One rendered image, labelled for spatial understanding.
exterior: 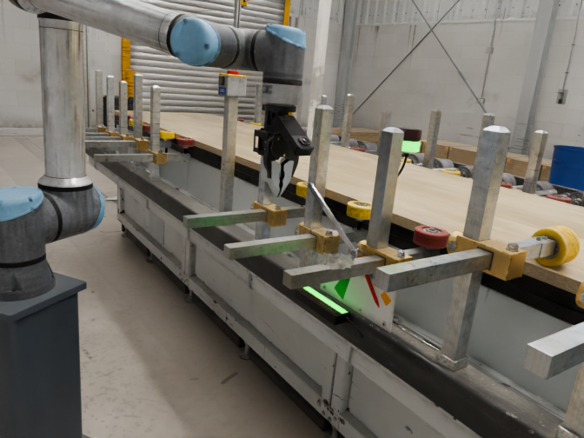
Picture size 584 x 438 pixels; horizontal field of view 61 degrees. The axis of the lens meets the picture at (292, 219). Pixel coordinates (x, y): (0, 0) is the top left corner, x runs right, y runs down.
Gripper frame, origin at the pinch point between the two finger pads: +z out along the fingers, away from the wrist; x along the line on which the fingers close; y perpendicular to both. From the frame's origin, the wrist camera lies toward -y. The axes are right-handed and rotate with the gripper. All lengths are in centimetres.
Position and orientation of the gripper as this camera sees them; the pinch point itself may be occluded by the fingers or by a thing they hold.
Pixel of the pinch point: (279, 192)
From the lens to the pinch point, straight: 117.9
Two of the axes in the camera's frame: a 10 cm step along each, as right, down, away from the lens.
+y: -5.8, -2.7, 7.7
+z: -0.9, 9.6, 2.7
